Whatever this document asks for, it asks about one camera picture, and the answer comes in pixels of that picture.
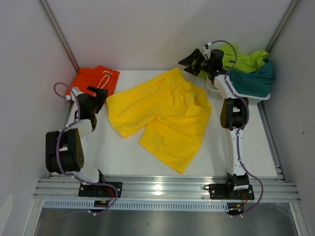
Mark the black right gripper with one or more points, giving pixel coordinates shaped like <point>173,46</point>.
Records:
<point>188,60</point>

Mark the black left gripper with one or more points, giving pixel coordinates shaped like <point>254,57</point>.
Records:
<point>101,96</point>

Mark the orange shorts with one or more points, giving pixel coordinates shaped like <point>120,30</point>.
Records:
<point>99,77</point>

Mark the yellow shorts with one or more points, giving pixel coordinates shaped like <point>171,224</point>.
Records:
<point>173,112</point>

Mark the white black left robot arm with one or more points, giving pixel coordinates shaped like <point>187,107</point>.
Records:
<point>63,148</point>

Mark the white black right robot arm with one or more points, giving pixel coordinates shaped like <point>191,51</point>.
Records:
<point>233,118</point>

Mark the lime green shorts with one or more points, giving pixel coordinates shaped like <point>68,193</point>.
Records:
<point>245,63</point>

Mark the teal shorts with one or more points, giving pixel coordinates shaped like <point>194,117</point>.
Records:
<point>257,83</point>

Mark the white plastic laundry basket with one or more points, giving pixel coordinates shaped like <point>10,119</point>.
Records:
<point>215,93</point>

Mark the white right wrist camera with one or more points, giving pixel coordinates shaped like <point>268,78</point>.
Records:
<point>207,49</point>

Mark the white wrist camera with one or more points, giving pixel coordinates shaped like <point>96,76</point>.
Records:
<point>74,92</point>
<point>207,49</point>

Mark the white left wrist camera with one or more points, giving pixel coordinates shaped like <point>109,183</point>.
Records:
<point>74,92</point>

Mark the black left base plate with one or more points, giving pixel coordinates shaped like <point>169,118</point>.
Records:
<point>100,190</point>

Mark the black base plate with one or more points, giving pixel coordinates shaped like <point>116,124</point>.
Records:
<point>100,190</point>
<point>223,192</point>

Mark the left aluminium frame post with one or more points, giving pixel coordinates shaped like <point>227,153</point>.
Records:
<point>51,18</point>

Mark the aluminium frame post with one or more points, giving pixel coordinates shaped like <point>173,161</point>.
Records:
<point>51,18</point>
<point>282,24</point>

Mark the white slotted cable duct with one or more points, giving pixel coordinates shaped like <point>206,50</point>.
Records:
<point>138,205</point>

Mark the right aluminium frame post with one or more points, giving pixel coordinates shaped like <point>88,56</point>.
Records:
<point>282,24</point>

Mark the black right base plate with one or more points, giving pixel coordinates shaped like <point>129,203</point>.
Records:
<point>223,192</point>

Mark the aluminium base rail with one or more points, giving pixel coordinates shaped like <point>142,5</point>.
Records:
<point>161,188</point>

